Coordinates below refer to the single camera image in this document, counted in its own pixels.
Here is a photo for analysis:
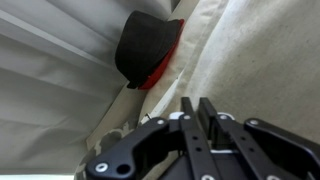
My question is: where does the black hat red band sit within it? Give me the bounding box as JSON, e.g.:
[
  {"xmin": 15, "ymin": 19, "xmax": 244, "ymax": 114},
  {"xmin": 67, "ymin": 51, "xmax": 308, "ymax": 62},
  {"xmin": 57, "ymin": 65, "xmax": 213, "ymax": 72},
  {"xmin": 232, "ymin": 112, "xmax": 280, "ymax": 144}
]
[{"xmin": 114, "ymin": 9, "xmax": 186, "ymax": 91}]

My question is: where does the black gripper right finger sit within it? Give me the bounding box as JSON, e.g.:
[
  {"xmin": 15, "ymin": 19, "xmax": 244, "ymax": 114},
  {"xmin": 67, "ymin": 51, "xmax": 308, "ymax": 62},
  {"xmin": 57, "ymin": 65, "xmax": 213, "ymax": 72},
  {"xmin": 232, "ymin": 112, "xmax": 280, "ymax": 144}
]
[{"xmin": 198, "ymin": 97, "xmax": 320, "ymax": 180}]

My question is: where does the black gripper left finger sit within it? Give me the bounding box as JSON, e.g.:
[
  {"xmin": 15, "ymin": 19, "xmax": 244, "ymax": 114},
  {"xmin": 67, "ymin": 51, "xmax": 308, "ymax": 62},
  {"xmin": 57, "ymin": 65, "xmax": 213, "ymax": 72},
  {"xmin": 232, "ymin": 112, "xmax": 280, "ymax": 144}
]
[{"xmin": 84, "ymin": 96, "xmax": 221, "ymax": 180}]

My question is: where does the white wooden chair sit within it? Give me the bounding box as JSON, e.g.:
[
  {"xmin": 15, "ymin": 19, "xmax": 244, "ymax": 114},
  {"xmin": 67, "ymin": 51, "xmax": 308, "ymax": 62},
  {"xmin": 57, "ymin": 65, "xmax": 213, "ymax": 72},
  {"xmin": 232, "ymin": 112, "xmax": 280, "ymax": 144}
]
[{"xmin": 138, "ymin": 69, "xmax": 186, "ymax": 126}]

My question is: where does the white curtain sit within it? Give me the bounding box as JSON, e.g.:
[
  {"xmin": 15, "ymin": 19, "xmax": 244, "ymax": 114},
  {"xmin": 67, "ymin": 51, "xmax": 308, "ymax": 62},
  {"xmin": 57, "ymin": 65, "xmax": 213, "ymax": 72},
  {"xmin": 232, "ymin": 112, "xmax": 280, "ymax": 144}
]
[{"xmin": 0, "ymin": 0, "xmax": 182, "ymax": 176}]

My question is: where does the white square pillow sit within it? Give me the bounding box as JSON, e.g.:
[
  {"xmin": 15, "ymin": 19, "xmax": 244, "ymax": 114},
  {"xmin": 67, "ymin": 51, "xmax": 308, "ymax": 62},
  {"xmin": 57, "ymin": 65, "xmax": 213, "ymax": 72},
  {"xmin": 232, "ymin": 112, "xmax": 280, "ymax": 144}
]
[{"xmin": 143, "ymin": 0, "xmax": 320, "ymax": 180}]

